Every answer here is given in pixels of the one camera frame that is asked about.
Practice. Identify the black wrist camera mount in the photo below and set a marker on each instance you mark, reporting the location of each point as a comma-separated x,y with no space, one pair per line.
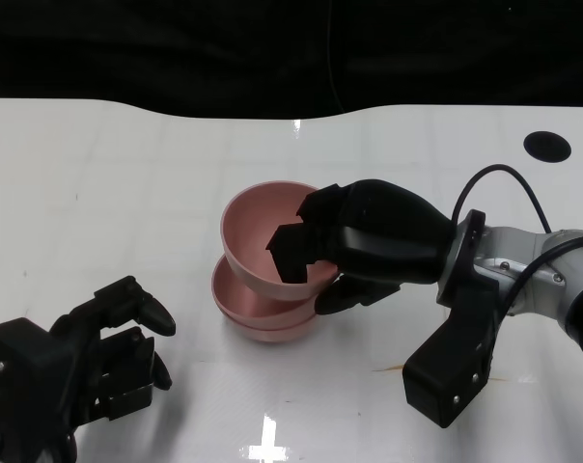
16,357
441,376

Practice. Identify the pink plastic bowl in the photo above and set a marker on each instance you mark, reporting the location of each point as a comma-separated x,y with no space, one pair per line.
272,336
243,304
258,226

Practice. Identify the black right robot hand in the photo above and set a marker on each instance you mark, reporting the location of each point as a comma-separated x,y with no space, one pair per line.
383,231

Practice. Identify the black backdrop cloth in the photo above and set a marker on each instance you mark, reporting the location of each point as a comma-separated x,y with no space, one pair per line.
175,48

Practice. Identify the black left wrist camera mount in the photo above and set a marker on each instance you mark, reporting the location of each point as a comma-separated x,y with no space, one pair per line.
16,357

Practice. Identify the black round table grommet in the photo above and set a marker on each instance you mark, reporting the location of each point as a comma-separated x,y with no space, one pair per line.
547,146

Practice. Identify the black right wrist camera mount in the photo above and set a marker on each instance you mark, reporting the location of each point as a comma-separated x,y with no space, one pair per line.
441,376

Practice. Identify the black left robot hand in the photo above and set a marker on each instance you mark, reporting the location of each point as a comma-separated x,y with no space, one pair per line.
118,366

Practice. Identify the orange sliver of tape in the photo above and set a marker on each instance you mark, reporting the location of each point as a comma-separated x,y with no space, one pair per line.
393,369

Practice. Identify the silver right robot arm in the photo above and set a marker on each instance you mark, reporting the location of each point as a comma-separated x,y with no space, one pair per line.
518,255

